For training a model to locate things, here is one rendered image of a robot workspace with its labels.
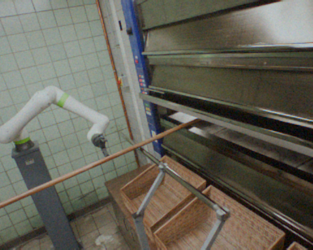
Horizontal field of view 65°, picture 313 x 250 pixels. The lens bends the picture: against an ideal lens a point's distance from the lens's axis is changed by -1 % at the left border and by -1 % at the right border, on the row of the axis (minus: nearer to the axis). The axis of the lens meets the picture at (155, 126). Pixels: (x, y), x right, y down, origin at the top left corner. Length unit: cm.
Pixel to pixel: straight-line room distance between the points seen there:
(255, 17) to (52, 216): 213
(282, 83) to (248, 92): 17
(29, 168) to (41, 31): 129
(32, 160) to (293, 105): 185
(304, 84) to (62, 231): 221
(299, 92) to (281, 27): 25
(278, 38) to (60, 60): 213
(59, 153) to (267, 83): 228
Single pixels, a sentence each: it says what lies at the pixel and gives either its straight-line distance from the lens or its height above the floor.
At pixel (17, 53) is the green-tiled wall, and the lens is 271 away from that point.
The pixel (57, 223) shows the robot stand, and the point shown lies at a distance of 250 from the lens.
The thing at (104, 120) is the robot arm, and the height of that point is 131.
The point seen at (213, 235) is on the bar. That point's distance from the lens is 106.
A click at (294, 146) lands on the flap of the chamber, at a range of 95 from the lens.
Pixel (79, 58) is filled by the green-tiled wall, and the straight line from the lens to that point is 276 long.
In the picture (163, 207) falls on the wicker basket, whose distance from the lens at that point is 203.
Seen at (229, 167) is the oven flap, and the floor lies 103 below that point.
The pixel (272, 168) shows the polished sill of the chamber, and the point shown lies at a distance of 128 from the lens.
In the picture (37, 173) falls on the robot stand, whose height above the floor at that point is 99.
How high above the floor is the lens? 185
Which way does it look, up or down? 20 degrees down
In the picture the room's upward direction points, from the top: 12 degrees counter-clockwise
